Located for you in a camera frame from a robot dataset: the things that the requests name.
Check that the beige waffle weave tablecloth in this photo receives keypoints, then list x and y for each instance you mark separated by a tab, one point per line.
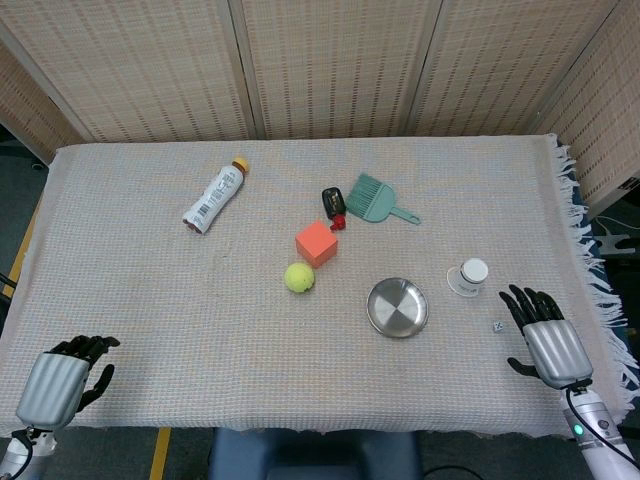
175	310

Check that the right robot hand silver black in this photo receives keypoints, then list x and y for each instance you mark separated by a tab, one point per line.
557	350

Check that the yellow tennis ball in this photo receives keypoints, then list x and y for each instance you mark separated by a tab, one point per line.
300	277

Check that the small white die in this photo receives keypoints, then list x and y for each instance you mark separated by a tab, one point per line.
498	326

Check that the teal hand brush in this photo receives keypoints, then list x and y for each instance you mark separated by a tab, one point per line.
372	200

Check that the orange foam cube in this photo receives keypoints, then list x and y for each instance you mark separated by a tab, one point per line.
315	242

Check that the round silver metal plate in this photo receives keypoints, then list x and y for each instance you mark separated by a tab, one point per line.
397	307

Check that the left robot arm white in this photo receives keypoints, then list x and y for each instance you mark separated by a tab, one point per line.
17	457

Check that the white labelled bottle yellow cap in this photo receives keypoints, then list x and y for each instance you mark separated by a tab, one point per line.
215	197

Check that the black oval plastic gadget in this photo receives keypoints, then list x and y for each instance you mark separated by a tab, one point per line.
333	201

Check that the white background fixture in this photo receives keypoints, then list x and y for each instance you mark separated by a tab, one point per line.
617	244

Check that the blue cloth under tablecloth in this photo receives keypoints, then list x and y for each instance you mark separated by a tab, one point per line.
580	200

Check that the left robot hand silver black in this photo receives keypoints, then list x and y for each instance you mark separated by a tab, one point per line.
52	390

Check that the woven folding screen panel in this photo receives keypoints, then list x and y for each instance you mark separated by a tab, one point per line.
35	115
340	65
150	65
605	130
510	60

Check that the small red plastic piece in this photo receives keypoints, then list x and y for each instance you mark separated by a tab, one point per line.
339	223

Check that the white paper cup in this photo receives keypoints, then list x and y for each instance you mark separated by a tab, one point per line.
472	275

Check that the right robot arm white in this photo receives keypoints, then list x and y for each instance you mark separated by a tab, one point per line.
600	440

